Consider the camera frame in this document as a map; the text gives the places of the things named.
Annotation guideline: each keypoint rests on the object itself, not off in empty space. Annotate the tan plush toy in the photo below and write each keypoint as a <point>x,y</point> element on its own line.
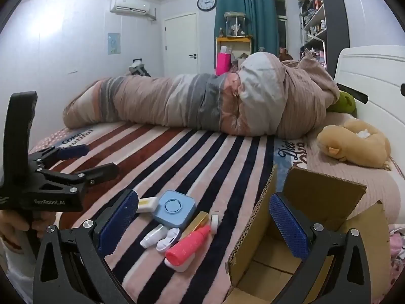
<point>351,145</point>

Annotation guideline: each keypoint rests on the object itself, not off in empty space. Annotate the pink grey rolled quilt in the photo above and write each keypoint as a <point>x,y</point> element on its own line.
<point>177,101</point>

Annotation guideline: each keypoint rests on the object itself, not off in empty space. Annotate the blue wall poster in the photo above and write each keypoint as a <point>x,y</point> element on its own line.
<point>114,43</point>

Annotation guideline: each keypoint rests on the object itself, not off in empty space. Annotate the white door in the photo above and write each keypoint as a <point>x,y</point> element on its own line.
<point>180,44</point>

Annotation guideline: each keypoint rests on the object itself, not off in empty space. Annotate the white air conditioner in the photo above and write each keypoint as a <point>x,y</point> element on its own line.
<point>129,6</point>

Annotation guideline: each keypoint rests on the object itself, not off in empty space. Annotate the beige ribbed bed cover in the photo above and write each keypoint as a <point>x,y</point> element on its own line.
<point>364,180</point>

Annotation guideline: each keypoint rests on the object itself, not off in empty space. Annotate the dark bookshelf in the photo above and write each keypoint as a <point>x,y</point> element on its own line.
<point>335,12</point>

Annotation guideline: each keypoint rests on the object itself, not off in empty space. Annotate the gold box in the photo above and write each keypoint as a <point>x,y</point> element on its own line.
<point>196,223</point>

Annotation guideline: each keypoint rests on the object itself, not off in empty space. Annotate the cardboard box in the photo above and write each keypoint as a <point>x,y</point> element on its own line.
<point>319,190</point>

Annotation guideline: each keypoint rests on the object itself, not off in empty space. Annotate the white headboard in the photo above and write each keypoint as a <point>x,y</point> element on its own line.
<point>370,79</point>

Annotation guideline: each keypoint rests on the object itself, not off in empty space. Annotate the blue square device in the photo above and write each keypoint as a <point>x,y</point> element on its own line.
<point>174,209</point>

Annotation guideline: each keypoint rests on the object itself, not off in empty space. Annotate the white case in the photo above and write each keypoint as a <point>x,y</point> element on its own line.
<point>167,242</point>

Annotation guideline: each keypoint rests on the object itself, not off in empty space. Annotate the green plush toy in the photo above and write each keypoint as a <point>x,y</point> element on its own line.
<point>343,103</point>

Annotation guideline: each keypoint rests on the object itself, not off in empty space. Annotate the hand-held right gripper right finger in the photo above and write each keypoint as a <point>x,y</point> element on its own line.
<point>288,231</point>

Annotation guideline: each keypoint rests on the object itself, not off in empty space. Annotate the small white bottle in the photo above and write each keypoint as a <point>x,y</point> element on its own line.
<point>152,236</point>

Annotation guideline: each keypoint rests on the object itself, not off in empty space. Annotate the person's left hand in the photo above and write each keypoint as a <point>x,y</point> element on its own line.
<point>15,228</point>

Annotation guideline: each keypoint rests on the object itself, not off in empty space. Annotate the beige ribbed rolled quilt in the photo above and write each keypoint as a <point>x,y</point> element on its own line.
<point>303,101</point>

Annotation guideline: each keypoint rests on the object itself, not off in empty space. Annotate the yellow shelf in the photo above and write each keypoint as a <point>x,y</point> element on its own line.
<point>234,39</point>

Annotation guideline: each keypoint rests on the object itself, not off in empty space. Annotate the window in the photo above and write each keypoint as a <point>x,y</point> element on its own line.
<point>281,22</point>

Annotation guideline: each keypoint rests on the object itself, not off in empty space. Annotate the black wall clock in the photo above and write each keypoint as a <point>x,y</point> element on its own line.
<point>206,2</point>

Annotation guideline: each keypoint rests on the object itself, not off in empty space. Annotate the teal curtain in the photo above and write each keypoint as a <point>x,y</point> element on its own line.
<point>259,22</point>

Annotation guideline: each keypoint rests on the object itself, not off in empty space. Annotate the pink bottle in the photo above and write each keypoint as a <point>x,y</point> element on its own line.
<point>186,247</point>

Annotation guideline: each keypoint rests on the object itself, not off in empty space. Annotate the cream rectangular eraser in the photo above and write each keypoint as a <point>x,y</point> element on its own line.
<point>147,204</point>

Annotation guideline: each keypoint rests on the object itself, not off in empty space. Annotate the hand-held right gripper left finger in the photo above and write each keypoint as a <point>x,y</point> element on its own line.
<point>117,224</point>

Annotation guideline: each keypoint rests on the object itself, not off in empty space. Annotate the glass display case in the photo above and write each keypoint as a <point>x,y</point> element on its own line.
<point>234,25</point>

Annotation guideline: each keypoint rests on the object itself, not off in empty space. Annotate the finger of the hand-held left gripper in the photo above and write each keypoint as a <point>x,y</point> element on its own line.
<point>101,171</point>
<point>72,152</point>

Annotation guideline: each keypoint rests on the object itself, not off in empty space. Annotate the pink bag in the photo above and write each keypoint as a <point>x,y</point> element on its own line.
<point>223,63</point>

